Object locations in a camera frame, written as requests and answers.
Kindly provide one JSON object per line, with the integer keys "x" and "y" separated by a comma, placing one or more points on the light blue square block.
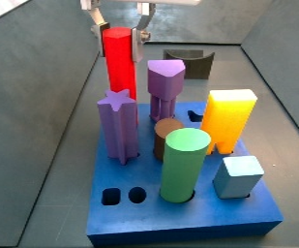
{"x": 236, "y": 177}

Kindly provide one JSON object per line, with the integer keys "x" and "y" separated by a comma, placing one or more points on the purple star block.
{"x": 118, "y": 111}

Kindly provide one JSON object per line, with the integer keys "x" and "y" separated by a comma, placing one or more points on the dark grey curved holder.
{"x": 198, "y": 62}

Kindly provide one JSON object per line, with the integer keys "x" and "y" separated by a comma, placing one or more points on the yellow arch block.
{"x": 226, "y": 114}

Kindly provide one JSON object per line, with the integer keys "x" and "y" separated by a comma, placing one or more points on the green cylinder block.
{"x": 184, "y": 152}

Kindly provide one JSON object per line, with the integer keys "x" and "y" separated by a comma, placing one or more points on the purple rounded triangle block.
{"x": 166, "y": 82}

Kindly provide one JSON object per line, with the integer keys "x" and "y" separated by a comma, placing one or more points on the blue shape sorter base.
{"x": 128, "y": 214}

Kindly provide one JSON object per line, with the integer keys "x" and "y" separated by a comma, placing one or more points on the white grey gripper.
{"x": 139, "y": 33}

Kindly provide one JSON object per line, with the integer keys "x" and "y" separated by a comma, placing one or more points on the brown cylinder block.
{"x": 164, "y": 126}

